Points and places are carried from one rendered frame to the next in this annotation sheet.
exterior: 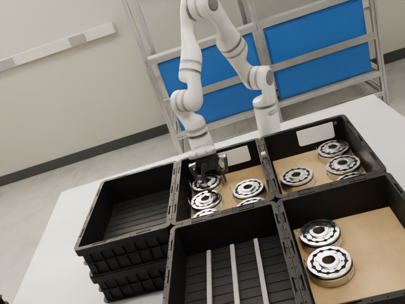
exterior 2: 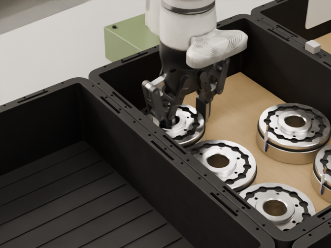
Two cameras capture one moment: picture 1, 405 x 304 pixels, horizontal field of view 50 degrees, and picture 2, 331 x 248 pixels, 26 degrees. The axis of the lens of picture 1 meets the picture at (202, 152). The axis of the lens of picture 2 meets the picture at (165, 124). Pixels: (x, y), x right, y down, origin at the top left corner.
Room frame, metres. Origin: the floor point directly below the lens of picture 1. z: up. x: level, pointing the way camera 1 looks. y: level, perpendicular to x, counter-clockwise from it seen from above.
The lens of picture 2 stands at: (0.75, 0.60, 1.48)
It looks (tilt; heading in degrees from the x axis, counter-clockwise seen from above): 38 degrees down; 315
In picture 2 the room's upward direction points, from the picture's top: straight up
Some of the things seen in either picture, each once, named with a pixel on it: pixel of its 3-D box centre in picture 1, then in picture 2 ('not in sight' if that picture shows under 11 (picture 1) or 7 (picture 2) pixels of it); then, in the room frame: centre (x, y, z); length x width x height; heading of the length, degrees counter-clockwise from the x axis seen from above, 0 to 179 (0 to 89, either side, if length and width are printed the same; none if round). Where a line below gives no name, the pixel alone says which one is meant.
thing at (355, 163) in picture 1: (343, 164); not in sight; (1.14, -0.40, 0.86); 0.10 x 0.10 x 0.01
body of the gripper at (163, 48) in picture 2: (206, 157); (186, 61); (1.31, -0.01, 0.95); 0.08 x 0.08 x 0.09
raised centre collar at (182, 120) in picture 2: (205, 181); (169, 120); (1.32, 0.02, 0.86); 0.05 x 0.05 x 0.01
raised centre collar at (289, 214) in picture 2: not in sight; (274, 208); (1.10, 0.06, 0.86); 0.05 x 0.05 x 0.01
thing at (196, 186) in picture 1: (205, 182); (169, 123); (1.32, 0.02, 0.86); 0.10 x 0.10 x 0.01
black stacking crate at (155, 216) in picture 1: (137, 215); (64, 237); (1.24, 0.27, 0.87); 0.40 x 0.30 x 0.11; 171
